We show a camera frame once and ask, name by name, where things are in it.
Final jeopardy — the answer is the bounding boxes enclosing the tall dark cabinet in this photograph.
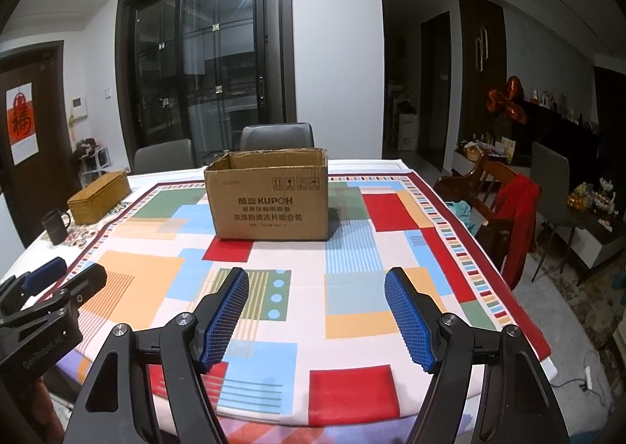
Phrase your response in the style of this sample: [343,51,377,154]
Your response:
[457,0,507,151]

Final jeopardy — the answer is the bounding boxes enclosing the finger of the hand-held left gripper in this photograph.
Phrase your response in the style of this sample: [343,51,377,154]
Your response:
[0,264,107,327]
[0,256,68,315]

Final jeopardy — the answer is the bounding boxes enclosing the red foil balloons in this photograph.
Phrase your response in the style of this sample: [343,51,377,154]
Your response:
[486,76,530,124]

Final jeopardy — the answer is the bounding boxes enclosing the brown wooden door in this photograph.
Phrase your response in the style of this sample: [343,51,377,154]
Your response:
[0,40,81,249]

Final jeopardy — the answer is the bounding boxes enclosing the brown cardboard box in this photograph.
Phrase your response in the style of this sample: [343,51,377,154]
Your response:
[204,148,329,242]

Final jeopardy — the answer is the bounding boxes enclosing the red and white door poster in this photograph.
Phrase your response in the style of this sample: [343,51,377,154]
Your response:
[6,82,36,166]

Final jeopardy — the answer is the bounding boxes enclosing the white low cabinet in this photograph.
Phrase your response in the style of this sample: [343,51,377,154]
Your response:
[450,148,519,175]

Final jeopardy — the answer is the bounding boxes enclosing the brown wooden chair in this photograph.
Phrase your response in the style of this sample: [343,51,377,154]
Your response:
[434,155,541,288]

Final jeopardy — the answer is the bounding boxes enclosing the dark sideboard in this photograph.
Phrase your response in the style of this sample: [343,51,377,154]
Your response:
[513,99,602,180]

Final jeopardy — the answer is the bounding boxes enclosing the dark glass sliding door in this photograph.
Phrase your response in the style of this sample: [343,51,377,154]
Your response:
[116,0,299,166]

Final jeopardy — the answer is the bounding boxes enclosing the red jacket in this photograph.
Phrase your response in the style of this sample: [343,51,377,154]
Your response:
[494,174,541,291]

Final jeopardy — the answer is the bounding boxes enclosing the woven storage box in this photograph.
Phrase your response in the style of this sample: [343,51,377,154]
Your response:
[67,170,133,226]

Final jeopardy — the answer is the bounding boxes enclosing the white carton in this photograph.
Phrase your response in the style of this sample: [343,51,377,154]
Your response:
[398,112,419,152]

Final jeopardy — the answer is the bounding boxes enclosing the colourful patterned tablecloth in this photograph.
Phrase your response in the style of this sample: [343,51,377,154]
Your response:
[63,173,551,428]

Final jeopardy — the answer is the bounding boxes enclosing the dark coffee table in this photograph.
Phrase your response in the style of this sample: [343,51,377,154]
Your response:
[538,206,626,285]

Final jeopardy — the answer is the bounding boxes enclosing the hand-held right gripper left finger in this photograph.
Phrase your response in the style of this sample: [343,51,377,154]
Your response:
[63,267,251,444]

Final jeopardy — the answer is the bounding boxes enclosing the grey dining chair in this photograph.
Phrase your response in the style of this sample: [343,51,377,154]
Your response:
[529,141,573,283]
[133,139,194,175]
[239,122,315,151]

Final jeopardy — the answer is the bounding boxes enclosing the white shoe rack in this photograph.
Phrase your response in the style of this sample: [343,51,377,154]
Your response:
[73,138,111,185]

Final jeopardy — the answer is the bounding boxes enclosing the dark interior door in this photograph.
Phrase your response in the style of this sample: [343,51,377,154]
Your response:
[419,11,452,163]

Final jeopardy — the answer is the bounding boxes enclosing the teal cloth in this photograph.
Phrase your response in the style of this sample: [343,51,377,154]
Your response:
[447,200,477,234]

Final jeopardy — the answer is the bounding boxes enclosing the black mug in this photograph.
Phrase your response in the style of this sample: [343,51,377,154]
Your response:
[41,209,73,245]

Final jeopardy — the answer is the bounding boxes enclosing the plate of fruit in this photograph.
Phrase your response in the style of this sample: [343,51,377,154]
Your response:
[567,182,588,210]

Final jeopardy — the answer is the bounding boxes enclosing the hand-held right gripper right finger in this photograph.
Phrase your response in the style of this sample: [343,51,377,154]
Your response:
[384,267,570,444]

